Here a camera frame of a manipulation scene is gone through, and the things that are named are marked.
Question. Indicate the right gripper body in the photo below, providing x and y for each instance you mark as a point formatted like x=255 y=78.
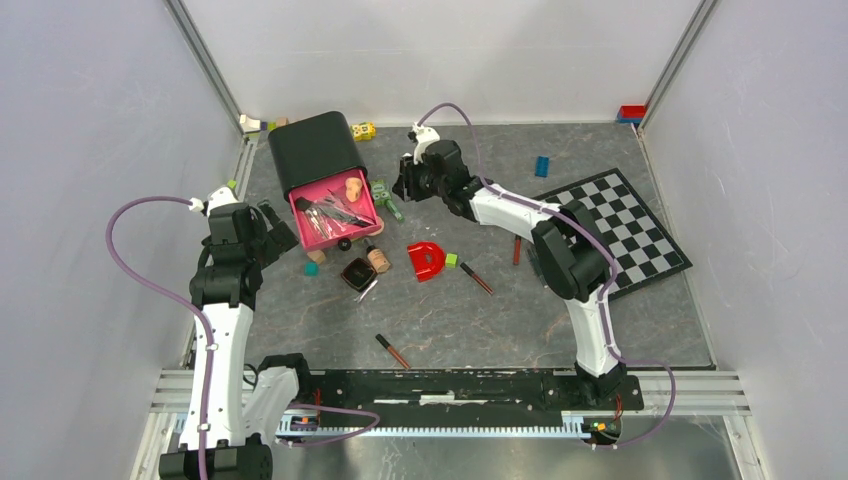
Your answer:
x=417 y=182

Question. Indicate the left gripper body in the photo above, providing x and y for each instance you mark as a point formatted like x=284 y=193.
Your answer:
x=275 y=241

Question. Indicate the black makeup brush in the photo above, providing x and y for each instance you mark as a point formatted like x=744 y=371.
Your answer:
x=333 y=210

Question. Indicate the clear plastic wrapper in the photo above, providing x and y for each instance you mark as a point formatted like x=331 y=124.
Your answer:
x=327 y=228

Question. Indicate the round peach powder puff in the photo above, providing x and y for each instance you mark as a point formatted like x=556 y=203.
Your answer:
x=380 y=227

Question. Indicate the black pink drawer organizer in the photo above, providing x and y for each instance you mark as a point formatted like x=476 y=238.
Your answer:
x=313 y=156

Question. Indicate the beige makeup sponge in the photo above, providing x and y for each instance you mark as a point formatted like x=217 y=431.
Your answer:
x=353 y=189

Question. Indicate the red lipstick tube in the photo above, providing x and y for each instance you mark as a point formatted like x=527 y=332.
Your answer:
x=473 y=275

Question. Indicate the brown lip gloss tube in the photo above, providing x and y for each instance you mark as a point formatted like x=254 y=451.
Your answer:
x=392 y=351

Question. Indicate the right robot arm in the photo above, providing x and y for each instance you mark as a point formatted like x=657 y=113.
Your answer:
x=575 y=261

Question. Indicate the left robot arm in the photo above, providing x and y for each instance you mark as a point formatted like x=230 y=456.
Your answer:
x=228 y=436

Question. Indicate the wooden cube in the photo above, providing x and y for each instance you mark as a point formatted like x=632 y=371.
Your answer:
x=317 y=256

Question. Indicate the teal cube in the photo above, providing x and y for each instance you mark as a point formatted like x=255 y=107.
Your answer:
x=311 y=269

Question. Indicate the green number blocks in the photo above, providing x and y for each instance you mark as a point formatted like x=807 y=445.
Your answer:
x=380 y=192

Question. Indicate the red D-shaped toy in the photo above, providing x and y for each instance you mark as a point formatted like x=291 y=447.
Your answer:
x=428 y=260

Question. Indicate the yellow toy block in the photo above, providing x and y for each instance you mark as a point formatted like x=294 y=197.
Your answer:
x=363 y=131

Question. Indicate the black compact case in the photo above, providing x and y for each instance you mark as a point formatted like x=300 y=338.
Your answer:
x=359 y=274

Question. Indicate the small red lipstick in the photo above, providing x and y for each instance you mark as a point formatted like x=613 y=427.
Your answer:
x=517 y=249

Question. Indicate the blue lego brick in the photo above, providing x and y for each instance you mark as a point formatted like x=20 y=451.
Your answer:
x=542 y=165

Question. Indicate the foundation bottle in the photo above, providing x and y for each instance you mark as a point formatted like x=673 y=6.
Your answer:
x=376 y=257

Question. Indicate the silver tweezers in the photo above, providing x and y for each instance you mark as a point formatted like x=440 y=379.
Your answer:
x=365 y=291

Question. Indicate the white toy block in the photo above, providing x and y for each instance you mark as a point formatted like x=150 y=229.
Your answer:
x=248 y=124

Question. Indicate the red blue corner blocks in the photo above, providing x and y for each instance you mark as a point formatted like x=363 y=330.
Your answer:
x=631 y=114

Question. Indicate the black white chessboard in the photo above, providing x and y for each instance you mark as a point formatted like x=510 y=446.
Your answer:
x=644 y=250

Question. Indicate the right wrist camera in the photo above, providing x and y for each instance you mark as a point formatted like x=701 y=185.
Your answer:
x=421 y=136

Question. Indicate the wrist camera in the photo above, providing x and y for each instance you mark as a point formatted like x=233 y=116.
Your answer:
x=223 y=196
x=421 y=136

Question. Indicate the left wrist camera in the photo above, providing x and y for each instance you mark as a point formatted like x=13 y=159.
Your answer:
x=223 y=196

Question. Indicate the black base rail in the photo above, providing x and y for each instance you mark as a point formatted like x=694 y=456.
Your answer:
x=471 y=399

